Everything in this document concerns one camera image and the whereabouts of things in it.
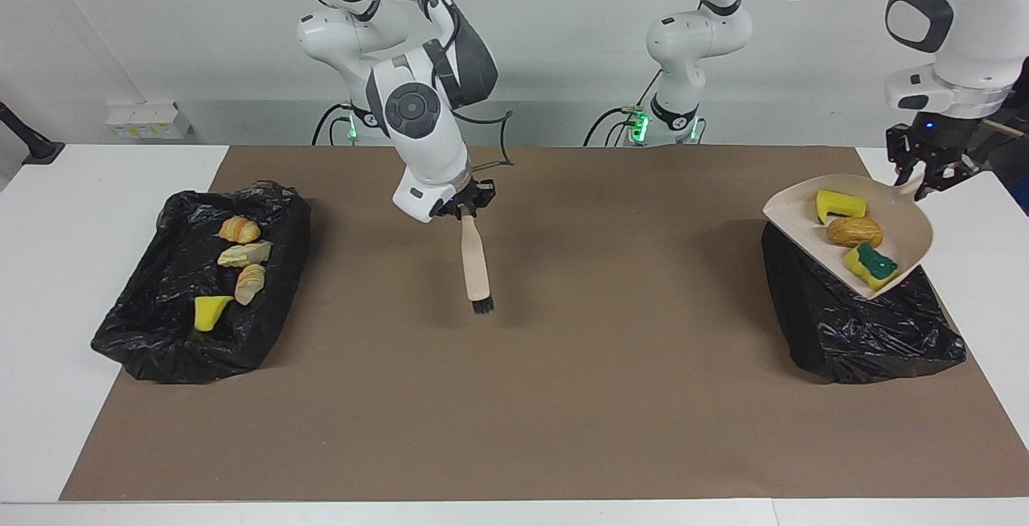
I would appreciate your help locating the green topped yellow sponge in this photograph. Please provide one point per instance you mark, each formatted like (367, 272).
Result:
(875, 267)

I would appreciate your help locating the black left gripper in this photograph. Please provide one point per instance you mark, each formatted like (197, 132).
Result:
(940, 132)

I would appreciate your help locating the beige brush black bristles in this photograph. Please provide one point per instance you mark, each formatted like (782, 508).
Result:
(477, 260)

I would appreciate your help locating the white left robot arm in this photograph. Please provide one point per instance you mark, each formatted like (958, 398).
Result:
(699, 35)

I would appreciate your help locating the pale bread chunk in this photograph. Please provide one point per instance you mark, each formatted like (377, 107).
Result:
(250, 285)

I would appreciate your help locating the bin with smooth black bag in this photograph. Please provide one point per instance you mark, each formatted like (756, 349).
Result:
(868, 333)

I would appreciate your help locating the brown potato shaped bread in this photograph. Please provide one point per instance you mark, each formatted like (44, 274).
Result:
(854, 232)

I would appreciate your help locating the beige plastic dustpan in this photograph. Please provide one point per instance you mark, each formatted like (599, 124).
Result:
(900, 228)

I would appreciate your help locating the small yellow green sponge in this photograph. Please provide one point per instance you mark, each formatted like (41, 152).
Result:
(211, 313)

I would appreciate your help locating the brown table mat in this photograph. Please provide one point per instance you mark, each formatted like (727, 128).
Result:
(514, 445)

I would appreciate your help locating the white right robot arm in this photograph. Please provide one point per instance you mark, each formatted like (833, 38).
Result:
(426, 140)

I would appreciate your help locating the bin with crumpled black bag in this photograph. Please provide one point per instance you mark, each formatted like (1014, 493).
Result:
(161, 325)

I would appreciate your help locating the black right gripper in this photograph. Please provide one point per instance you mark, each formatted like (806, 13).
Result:
(462, 198)

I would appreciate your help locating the notched yellow sponge piece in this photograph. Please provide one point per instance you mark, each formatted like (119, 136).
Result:
(840, 206)

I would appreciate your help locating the orange striped croissant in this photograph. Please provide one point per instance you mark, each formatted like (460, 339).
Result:
(239, 230)

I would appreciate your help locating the tan bread chunk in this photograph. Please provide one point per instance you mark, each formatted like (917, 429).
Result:
(245, 254)

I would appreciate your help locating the white wall socket box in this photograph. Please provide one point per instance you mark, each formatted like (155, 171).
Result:
(145, 120)

